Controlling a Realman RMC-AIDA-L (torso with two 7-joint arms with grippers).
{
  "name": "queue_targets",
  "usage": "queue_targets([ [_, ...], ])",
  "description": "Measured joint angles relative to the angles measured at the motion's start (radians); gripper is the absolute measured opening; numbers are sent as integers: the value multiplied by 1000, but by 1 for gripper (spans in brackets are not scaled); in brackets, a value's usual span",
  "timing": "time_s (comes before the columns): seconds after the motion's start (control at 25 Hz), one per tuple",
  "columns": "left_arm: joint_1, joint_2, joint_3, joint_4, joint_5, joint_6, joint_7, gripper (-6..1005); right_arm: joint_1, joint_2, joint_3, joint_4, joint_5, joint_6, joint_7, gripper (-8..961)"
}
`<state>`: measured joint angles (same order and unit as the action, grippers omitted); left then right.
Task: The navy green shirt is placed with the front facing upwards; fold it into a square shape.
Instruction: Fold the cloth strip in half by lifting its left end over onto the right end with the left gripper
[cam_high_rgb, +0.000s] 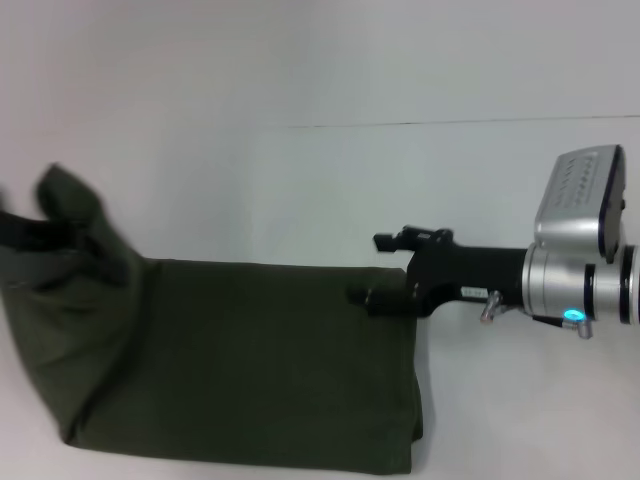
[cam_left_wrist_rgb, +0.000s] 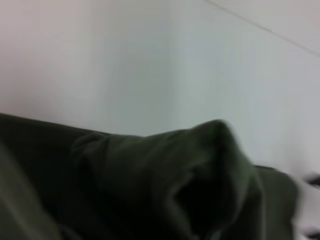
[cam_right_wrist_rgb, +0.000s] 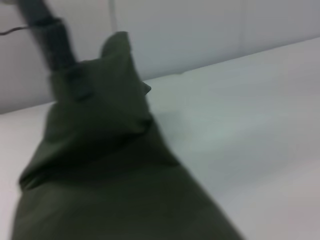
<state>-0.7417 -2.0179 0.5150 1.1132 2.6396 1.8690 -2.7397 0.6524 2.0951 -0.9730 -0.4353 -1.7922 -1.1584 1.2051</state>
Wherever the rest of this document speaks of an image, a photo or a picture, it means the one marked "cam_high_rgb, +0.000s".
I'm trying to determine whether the silver cable plug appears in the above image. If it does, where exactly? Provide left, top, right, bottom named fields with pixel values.
left=478, top=289, right=504, bottom=325
left=529, top=312, right=595, bottom=340

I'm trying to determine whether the dark green FREE t-shirt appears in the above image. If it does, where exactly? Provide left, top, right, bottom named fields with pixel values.
left=0, top=162, right=426, bottom=476

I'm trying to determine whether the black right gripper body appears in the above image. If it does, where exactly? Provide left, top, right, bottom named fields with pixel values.
left=405, top=232, right=531, bottom=320

